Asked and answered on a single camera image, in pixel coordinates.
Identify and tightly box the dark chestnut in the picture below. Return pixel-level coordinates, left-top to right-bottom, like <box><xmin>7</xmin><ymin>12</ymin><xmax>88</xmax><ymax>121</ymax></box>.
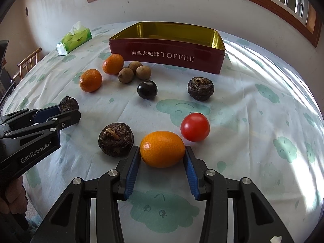
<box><xmin>58</xmin><ymin>96</ymin><xmax>79</xmax><ymax>113</ymax></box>
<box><xmin>187</xmin><ymin>77</ymin><xmax>214</xmax><ymax>101</ymax></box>
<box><xmin>98</xmin><ymin>122</ymin><xmax>134</xmax><ymax>157</ymax></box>

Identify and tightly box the large orange kumquat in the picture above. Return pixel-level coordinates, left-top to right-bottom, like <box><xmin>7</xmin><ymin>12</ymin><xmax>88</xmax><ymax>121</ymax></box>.
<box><xmin>140</xmin><ymin>131</ymin><xmax>185</xmax><ymax>168</ymax></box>

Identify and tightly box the left hand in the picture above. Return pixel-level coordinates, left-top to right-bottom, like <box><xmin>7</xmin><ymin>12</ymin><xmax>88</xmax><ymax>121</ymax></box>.
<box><xmin>1</xmin><ymin>176</ymin><xmax>28</xmax><ymax>218</ymax></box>

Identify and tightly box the wooden chair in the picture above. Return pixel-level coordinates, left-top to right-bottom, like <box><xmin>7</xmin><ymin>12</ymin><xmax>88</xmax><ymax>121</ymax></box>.
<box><xmin>12</xmin><ymin>47</ymin><xmax>42</xmax><ymax>80</ymax></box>

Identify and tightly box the orange tangerine left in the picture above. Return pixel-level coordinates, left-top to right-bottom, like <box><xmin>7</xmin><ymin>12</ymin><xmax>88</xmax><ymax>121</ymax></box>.
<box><xmin>79</xmin><ymin>69</ymin><xmax>102</xmax><ymax>93</ymax></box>

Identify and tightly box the orange tangerine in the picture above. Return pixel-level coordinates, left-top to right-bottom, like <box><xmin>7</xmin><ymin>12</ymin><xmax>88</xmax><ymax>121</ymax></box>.
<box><xmin>79</xmin><ymin>69</ymin><xmax>102</xmax><ymax>93</ymax></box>
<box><xmin>102</xmin><ymin>54</ymin><xmax>124</xmax><ymax>75</ymax></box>

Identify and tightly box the orange tangerine back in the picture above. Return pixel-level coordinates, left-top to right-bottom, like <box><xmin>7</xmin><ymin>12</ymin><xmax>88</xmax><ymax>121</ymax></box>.
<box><xmin>102</xmin><ymin>54</ymin><xmax>124</xmax><ymax>75</ymax></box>

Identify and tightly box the brown longan left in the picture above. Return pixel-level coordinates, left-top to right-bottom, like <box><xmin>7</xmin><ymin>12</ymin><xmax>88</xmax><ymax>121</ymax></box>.
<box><xmin>118</xmin><ymin>67</ymin><xmax>134</xmax><ymax>84</ymax></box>

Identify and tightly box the brown longan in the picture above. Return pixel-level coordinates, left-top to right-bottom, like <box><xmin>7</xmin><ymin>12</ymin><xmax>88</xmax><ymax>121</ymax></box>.
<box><xmin>136</xmin><ymin>65</ymin><xmax>151</xmax><ymax>80</ymax></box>
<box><xmin>118</xmin><ymin>67</ymin><xmax>134</xmax><ymax>84</ymax></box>
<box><xmin>128</xmin><ymin>61</ymin><xmax>142</xmax><ymax>72</ymax></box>

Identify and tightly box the green tissue pack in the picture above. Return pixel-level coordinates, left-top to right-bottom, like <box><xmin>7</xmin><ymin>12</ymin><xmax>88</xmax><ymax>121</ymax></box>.
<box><xmin>56</xmin><ymin>21</ymin><xmax>92</xmax><ymax>56</ymax></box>

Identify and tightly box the brown longan back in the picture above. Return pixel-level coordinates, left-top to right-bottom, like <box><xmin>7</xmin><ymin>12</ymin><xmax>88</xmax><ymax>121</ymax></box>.
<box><xmin>128</xmin><ymin>61</ymin><xmax>142</xmax><ymax>72</ymax></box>

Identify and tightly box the dark purple grape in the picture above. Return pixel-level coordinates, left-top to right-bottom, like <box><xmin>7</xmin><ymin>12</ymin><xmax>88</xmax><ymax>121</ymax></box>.
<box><xmin>137</xmin><ymin>80</ymin><xmax>158</xmax><ymax>100</ymax></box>

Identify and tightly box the brown longan right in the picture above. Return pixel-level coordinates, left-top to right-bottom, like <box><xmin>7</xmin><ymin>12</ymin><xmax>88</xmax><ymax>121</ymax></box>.
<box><xmin>136</xmin><ymin>65</ymin><xmax>151</xmax><ymax>80</ymax></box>

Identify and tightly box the white cloud-print tablecloth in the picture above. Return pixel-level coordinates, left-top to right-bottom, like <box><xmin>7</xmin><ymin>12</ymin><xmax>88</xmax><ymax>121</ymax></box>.
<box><xmin>2</xmin><ymin>23</ymin><xmax>323</xmax><ymax>242</ymax></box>

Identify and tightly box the red cherry tomato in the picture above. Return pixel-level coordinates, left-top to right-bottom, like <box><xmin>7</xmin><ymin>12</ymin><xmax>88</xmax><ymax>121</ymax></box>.
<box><xmin>180</xmin><ymin>112</ymin><xmax>210</xmax><ymax>142</ymax></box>

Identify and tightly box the red gold toffee tin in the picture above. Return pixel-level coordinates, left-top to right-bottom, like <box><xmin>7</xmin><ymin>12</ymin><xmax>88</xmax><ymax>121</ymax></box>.
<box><xmin>109</xmin><ymin>21</ymin><xmax>226</xmax><ymax>74</ymax></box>

